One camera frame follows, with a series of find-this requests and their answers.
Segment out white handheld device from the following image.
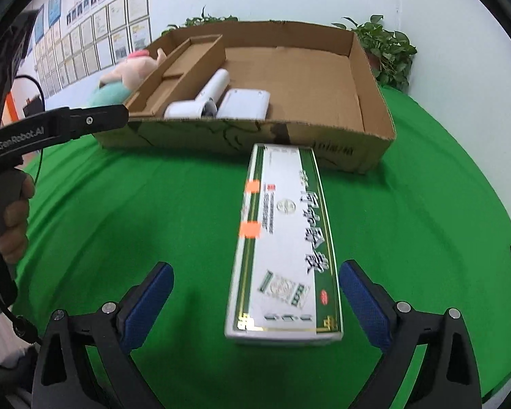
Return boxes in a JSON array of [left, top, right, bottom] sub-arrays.
[[164, 68, 231, 119]]

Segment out group of framed wall documents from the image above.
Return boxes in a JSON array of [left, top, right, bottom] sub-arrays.
[[32, 0, 152, 94]]

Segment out person's left hand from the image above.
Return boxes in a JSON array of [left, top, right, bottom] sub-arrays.
[[0, 176, 35, 266]]

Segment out black cable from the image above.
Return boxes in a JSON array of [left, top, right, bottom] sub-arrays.
[[0, 74, 45, 346]]

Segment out large cardboard box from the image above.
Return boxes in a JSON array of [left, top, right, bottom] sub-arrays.
[[93, 20, 398, 175]]

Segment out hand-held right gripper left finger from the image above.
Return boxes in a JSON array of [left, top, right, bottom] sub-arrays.
[[31, 262, 175, 409]]

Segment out green tablecloth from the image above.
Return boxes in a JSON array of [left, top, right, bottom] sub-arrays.
[[13, 87, 511, 409]]

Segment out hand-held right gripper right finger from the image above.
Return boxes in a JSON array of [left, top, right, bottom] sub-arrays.
[[340, 259, 482, 409]]

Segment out large potted green plant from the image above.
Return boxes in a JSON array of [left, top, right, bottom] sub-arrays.
[[164, 6, 239, 35]]

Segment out white rectangular box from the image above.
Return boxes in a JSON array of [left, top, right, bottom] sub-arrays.
[[216, 88, 271, 120]]

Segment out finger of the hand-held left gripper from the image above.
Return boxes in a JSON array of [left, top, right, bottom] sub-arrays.
[[64, 103, 129, 139]]

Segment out small potted green plant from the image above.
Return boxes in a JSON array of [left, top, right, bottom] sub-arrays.
[[332, 15, 418, 92]]

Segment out pink pig plush toy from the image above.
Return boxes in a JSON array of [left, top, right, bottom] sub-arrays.
[[87, 49, 168, 107]]

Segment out long green and white box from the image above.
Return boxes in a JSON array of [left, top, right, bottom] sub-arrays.
[[224, 144, 345, 347]]

